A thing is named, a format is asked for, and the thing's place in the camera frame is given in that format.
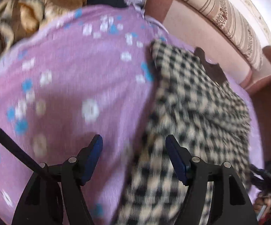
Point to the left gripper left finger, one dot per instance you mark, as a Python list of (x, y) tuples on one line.
[(47, 201)]

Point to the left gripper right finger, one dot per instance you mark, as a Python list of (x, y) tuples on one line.
[(215, 192)]

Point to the black cream checkered garment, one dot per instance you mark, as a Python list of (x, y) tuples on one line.
[(195, 103)]

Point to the brown tan patterned clothes pile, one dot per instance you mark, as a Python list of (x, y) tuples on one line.
[(20, 19)]

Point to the person's right hand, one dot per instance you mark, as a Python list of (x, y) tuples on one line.
[(262, 206)]

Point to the purple floral bed sheet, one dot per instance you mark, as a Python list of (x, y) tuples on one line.
[(88, 73)]

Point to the pink sofa back cushion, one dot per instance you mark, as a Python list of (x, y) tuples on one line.
[(189, 26)]

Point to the striped floral pillow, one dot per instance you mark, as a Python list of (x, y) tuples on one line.
[(233, 24)]

